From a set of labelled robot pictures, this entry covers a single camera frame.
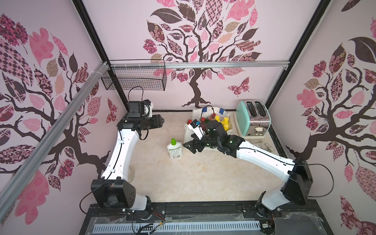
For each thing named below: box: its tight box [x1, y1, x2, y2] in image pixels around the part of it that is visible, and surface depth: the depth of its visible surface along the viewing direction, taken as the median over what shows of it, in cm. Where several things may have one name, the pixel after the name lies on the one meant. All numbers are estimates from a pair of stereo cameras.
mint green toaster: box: [235, 99, 272, 137], surface depth 97 cm
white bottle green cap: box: [166, 138, 183, 160], surface depth 85 cm
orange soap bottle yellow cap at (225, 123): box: [221, 116, 230, 132], surface depth 86 cm
